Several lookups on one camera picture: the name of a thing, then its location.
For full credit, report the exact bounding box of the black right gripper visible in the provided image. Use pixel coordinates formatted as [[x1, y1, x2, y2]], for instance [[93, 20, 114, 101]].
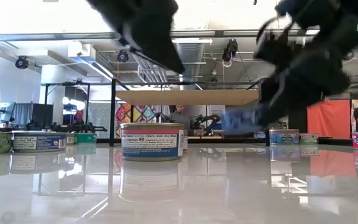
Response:
[[258, 46, 351, 126]]

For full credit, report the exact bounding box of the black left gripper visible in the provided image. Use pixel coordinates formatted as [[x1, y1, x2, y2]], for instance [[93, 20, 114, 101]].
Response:
[[85, 0, 186, 75]]

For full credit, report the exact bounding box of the teal green tuna can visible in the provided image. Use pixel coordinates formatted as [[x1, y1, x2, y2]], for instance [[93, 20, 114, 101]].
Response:
[[74, 133, 98, 145]]

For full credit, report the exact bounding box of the white ceiling light bar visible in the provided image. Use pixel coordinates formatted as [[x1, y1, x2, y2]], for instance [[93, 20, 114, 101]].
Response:
[[172, 37, 213, 45]]

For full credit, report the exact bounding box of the black partition panel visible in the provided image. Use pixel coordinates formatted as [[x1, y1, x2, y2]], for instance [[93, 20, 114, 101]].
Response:
[[287, 107, 308, 134]]

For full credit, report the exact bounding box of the green red labelled can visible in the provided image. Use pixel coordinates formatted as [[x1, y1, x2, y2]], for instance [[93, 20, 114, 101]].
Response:
[[298, 133, 319, 146]]

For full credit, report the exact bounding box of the orange curtain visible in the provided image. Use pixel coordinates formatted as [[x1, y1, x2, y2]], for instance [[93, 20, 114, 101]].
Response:
[[306, 98, 352, 139]]

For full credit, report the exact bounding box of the colourful patterned cloth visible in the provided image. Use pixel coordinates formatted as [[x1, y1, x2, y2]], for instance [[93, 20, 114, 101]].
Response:
[[115, 104, 158, 139]]

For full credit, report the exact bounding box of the floral patterned cloth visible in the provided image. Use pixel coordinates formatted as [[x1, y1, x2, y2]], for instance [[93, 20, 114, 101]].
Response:
[[351, 99, 358, 139]]

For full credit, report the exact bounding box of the black screen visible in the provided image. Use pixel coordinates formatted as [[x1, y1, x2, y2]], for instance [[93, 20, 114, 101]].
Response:
[[31, 103, 55, 127]]

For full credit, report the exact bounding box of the grey monitor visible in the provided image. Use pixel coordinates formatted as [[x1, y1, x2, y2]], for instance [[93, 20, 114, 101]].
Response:
[[0, 101, 17, 124]]

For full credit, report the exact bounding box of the silver ventilation duct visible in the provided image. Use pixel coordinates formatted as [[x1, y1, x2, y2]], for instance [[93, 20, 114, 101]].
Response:
[[175, 42, 205, 82]]

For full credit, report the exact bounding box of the wooden shelf with black frame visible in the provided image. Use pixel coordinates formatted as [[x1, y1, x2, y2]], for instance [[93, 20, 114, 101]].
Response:
[[109, 77, 270, 147]]

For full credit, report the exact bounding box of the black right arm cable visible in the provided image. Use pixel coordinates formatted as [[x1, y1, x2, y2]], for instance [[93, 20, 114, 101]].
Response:
[[255, 15, 293, 44]]

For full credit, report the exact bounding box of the black metal rack frame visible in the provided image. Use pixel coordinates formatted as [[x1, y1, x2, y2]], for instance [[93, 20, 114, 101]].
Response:
[[44, 81, 91, 138]]

